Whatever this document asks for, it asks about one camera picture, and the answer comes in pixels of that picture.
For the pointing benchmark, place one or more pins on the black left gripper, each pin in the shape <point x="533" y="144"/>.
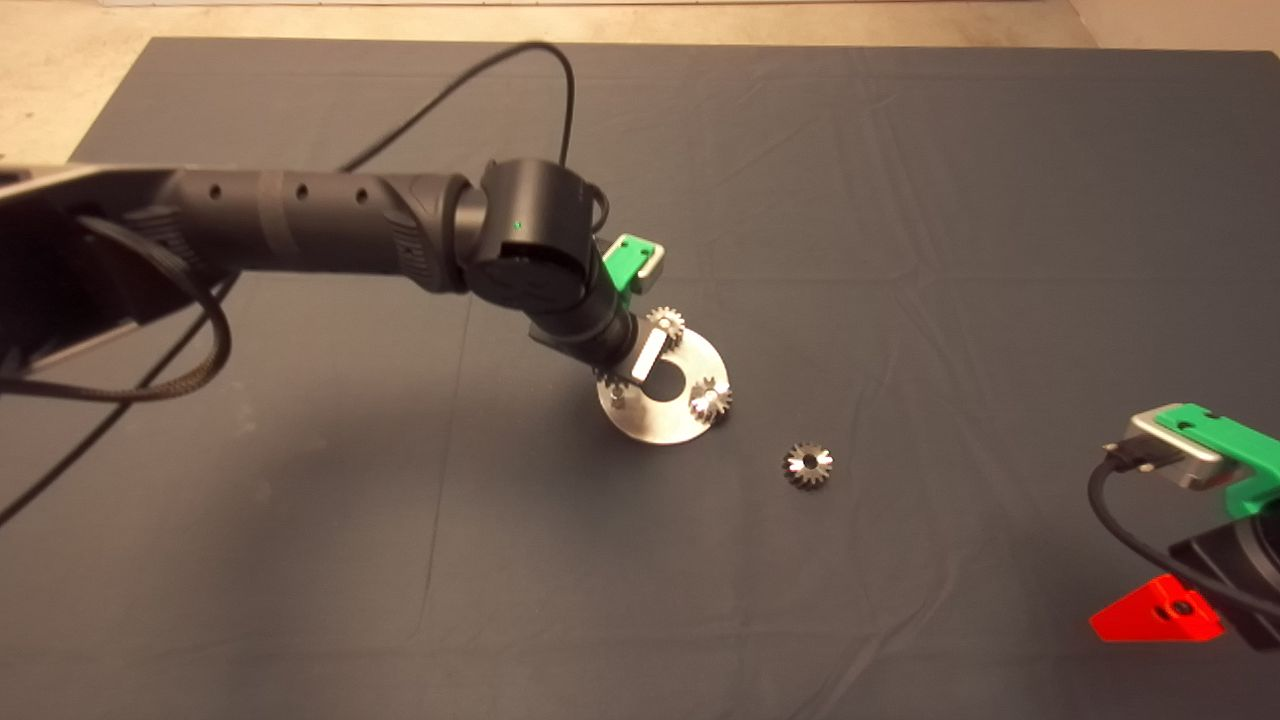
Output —
<point x="610" y="345"/>

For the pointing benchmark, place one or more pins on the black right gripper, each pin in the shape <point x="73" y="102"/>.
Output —
<point x="1240" y="560"/>

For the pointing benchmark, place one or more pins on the large steel gear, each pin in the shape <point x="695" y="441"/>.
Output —
<point x="606" y="380"/>

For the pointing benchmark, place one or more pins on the small steel gear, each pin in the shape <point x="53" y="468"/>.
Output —
<point x="808" y="466"/>
<point x="710" y="400"/>
<point x="667" y="325"/>

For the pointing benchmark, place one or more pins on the round metal plate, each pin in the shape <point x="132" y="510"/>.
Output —
<point x="660" y="425"/>

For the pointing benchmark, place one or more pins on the dark grey table cloth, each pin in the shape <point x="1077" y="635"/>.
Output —
<point x="800" y="200"/>

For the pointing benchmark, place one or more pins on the green left camera mount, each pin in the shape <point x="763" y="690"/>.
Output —
<point x="625" y="262"/>

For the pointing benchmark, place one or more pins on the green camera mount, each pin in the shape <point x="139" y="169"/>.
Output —
<point x="625" y="262"/>
<point x="1230" y="440"/>

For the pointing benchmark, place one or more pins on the silver left camera box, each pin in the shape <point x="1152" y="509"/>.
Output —
<point x="652" y="262"/>

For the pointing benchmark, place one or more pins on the silver camera box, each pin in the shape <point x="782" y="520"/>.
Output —
<point x="1160" y="445"/>
<point x="652" y="262"/>

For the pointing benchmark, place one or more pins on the silver right camera box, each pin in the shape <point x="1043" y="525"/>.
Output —
<point x="1160" y="445"/>

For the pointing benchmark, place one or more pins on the green right camera mount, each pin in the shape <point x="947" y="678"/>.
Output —
<point x="1230" y="440"/>

